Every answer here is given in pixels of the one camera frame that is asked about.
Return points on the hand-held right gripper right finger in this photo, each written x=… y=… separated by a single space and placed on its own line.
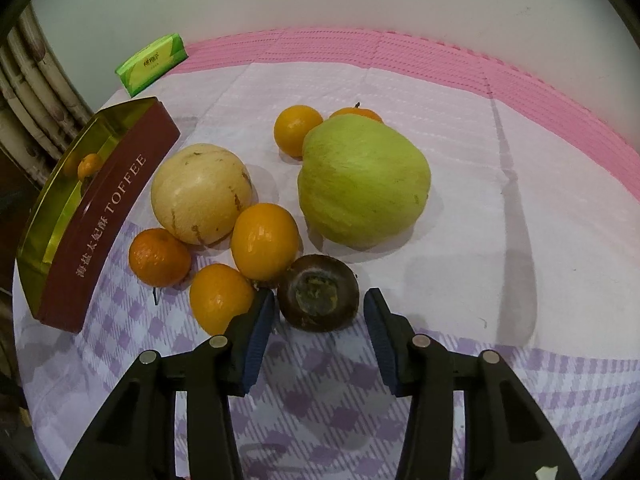
x=382 y=345

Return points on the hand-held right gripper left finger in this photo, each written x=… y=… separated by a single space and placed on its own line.
x=256 y=345

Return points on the dark brown mangosteen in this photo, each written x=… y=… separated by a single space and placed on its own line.
x=317 y=292

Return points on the dark orange tangerine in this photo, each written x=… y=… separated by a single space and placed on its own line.
x=159 y=257

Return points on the pale yellow melon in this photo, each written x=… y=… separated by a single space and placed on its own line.
x=200 y=192

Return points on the green pomelo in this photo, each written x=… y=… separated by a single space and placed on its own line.
x=365 y=180

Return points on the maroon and gold tin box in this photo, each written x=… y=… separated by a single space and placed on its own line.
x=107 y=210

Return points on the pink and purple checked tablecloth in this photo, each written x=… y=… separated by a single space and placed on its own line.
x=475 y=175

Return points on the tangerine with stem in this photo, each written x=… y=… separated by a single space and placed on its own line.
x=361 y=113

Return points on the small orange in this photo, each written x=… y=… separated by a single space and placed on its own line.
x=89 y=165

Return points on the green tissue packet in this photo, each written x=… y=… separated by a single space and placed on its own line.
x=150 y=62

